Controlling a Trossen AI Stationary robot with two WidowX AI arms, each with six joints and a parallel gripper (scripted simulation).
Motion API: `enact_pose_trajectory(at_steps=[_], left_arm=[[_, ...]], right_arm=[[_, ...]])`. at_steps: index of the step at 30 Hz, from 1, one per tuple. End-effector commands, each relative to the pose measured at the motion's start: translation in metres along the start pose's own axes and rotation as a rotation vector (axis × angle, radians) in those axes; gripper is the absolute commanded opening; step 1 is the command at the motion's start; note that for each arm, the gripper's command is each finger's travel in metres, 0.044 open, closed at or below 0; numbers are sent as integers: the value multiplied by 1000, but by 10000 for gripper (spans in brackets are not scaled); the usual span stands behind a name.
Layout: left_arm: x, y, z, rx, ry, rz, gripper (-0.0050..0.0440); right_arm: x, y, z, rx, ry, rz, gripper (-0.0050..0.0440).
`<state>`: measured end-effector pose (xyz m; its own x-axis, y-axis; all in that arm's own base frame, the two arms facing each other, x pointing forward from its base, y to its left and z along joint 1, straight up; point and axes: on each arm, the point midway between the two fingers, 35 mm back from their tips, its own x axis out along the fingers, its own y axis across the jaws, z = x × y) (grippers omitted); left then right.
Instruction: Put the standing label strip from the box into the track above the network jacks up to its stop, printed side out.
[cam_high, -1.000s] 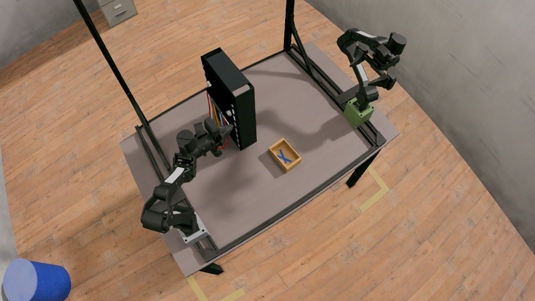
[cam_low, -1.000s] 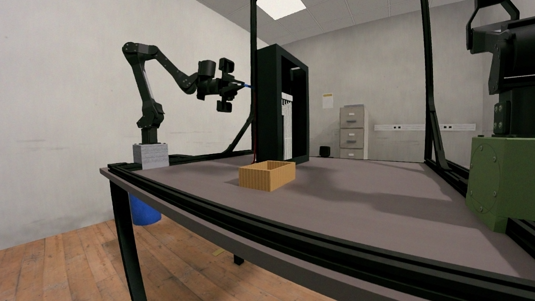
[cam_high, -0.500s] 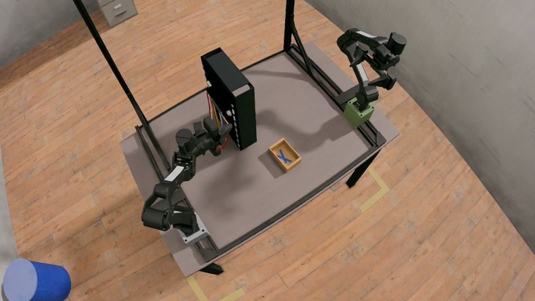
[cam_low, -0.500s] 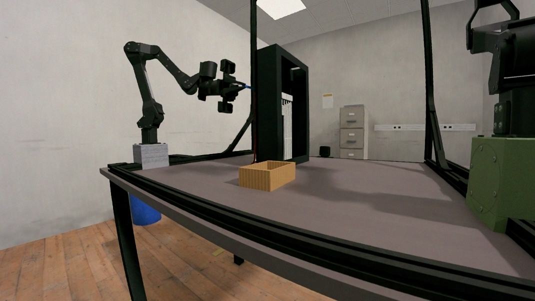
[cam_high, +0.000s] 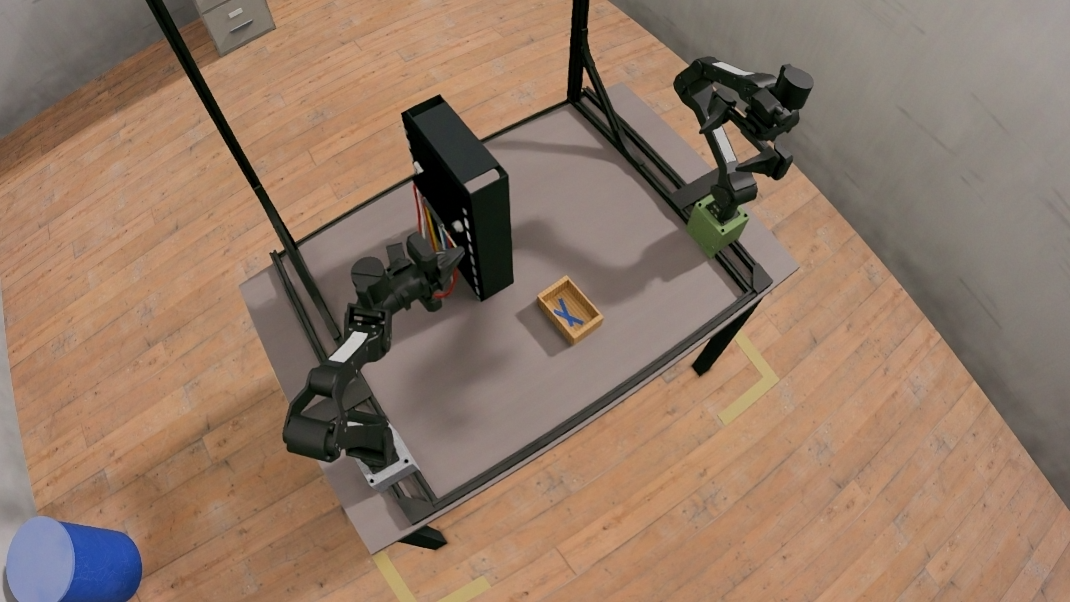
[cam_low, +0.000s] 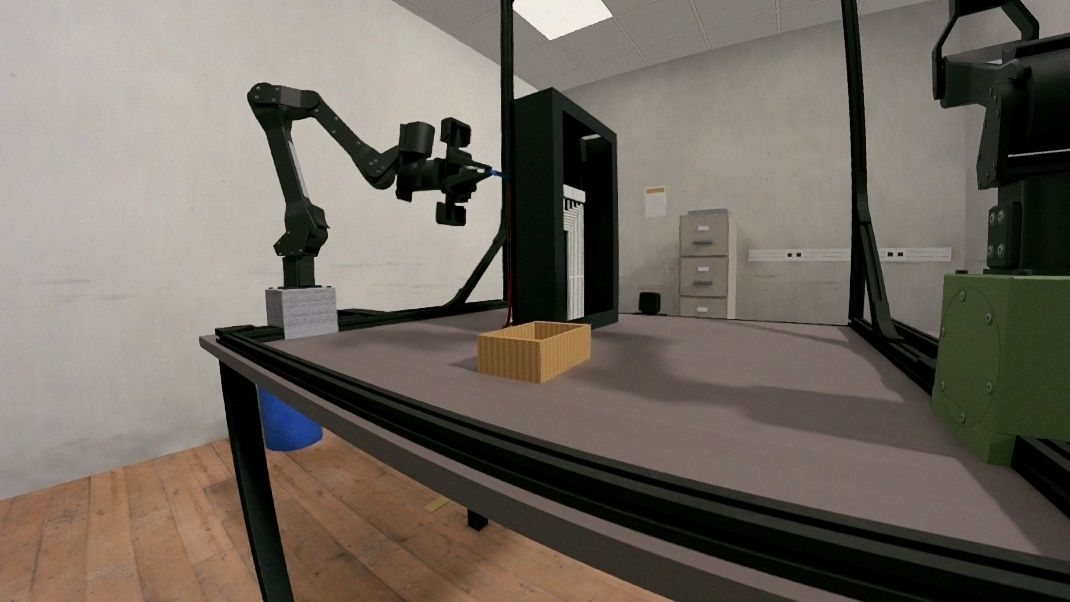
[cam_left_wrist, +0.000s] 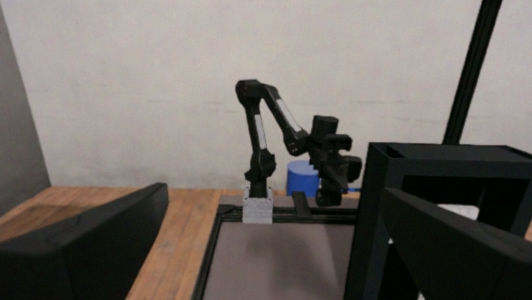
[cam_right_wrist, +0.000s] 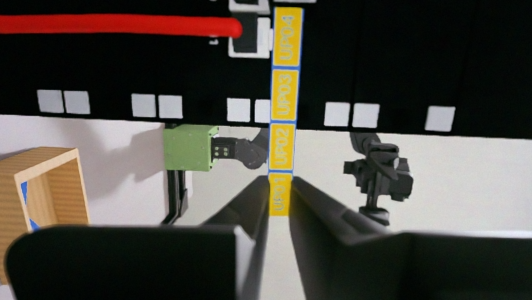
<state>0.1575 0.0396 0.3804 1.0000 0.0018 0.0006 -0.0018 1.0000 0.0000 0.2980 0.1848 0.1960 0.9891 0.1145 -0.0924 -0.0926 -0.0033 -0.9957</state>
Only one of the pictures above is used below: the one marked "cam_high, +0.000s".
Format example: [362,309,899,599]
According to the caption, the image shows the blue flat strip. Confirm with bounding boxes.
[553,309,584,325]
[557,299,574,327]

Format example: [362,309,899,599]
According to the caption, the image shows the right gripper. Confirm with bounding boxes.
[387,231,465,312]

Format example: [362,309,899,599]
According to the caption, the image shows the black rack frame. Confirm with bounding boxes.
[406,94,514,300]

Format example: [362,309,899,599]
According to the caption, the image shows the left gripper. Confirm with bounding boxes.
[699,89,793,181]

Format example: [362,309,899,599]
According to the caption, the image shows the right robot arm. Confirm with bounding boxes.
[282,257,400,474]

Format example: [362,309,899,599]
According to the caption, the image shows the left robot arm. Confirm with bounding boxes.
[673,56,814,226]

